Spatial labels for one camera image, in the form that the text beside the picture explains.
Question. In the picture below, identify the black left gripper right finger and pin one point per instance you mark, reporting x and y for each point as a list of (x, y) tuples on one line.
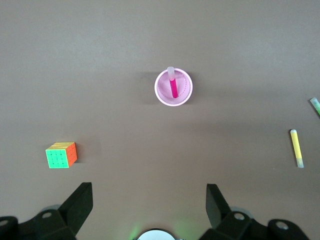
[(220, 217)]

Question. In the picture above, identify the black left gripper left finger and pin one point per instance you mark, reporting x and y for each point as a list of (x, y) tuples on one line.
[(72, 215)]

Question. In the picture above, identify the pink marker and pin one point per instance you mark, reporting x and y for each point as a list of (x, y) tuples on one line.
[(173, 87)]

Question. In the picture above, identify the colourful puzzle cube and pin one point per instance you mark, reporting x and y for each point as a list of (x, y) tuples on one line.
[(58, 158)]

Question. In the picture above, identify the yellow marker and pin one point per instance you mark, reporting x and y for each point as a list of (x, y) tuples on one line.
[(296, 147)]

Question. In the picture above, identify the pink mesh cup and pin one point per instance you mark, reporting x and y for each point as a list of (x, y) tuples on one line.
[(162, 87)]

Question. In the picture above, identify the green marker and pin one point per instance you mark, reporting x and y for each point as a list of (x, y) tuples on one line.
[(316, 106)]

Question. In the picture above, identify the brown table cover sheet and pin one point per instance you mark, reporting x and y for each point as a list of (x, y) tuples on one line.
[(160, 37)]

